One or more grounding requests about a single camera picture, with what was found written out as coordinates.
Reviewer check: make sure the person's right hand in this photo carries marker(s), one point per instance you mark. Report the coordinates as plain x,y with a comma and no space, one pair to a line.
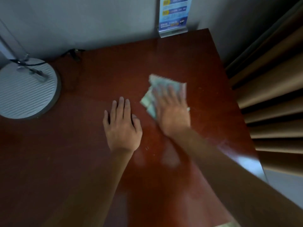
174,115

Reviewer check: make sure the person's left hand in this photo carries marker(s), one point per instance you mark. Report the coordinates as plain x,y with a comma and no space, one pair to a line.
122,134

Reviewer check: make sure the person's left little finger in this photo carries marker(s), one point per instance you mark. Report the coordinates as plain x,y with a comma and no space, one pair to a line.
105,118

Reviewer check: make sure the person's left thumb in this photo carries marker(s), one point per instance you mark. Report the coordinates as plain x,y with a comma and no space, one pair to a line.
138,121

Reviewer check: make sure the person's left middle finger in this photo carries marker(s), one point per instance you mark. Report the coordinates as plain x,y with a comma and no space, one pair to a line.
120,108

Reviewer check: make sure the person's right fingers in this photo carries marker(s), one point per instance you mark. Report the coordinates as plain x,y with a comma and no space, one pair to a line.
167,95

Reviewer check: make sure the pale green cleaning cloth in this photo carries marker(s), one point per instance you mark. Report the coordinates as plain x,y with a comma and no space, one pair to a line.
156,92

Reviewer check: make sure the person's right forearm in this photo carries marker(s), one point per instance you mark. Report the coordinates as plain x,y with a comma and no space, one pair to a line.
236,182

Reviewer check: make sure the person's left forearm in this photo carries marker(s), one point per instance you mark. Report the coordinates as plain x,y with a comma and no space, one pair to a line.
94,186

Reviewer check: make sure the blue acrylic sign stand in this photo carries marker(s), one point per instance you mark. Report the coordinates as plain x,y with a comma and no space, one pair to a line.
174,15

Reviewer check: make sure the white ribbed lamp base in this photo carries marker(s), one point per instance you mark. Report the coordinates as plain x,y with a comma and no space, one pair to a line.
27,89

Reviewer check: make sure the brown pleated curtain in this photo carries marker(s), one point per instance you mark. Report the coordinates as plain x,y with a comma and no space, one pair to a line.
272,92

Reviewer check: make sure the clear lamp pole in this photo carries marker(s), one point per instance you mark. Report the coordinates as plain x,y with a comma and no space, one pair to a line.
14,42

